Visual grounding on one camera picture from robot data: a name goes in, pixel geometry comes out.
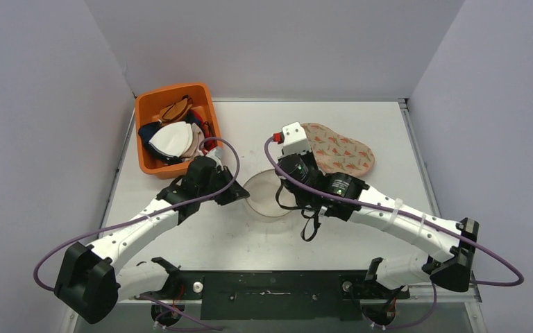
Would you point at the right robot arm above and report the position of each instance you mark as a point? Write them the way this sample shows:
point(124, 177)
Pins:
point(443, 255)

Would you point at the white mesh laundry bag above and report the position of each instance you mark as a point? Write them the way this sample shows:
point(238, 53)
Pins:
point(262, 204)

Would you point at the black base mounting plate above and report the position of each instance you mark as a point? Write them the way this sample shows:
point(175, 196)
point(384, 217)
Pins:
point(274, 295)

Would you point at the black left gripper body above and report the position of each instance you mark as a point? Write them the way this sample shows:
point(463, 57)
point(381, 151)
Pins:
point(221, 180)

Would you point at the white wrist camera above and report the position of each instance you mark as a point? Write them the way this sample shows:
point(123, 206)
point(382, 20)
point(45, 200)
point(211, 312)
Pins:
point(216, 154)
point(293, 140)

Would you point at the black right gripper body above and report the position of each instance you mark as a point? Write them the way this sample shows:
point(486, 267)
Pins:
point(291, 166)

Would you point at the white bra black trim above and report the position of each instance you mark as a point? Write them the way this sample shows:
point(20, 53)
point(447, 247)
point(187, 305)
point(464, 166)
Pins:
point(173, 140)

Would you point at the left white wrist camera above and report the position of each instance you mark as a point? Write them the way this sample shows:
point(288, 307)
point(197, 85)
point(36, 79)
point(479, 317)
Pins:
point(216, 154)

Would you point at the beige bra in bin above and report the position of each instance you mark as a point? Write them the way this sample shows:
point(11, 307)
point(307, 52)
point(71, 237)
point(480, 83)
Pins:
point(194, 149)

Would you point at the orange plastic bin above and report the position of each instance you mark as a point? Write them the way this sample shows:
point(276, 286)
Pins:
point(168, 105)

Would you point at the navy blue garment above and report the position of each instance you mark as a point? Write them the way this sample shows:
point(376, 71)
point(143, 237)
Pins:
point(146, 132)

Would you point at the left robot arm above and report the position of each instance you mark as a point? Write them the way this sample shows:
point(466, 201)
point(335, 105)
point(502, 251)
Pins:
point(93, 278)

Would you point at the carrot print bra case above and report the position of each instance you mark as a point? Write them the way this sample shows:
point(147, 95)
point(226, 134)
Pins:
point(336, 153)

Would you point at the red garment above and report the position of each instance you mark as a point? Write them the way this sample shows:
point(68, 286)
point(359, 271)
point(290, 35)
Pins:
point(207, 130)

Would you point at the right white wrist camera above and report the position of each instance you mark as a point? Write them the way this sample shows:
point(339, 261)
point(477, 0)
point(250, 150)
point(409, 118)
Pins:
point(293, 140)

